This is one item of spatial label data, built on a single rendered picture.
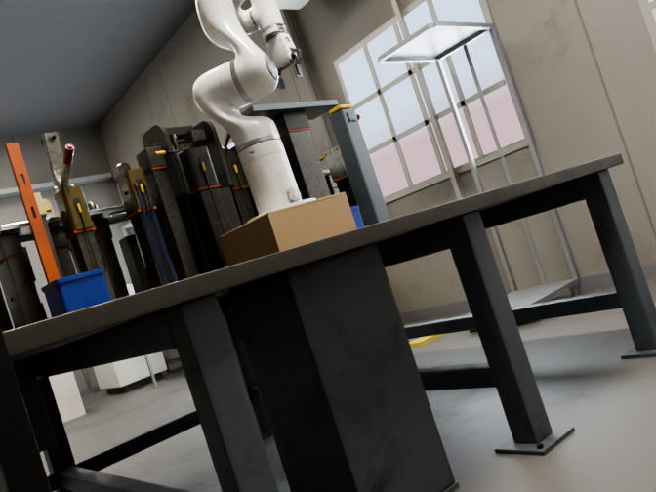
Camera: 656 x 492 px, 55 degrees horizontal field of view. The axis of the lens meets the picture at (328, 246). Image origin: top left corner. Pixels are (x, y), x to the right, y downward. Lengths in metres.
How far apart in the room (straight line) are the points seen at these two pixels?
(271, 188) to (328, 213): 0.16
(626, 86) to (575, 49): 0.37
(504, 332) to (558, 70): 2.54
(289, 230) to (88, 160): 8.14
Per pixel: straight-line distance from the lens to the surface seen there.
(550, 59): 4.11
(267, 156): 1.62
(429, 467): 1.68
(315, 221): 1.57
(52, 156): 1.86
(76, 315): 1.10
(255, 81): 1.65
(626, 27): 3.92
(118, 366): 7.31
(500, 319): 1.77
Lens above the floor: 0.64
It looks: 2 degrees up
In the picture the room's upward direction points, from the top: 18 degrees counter-clockwise
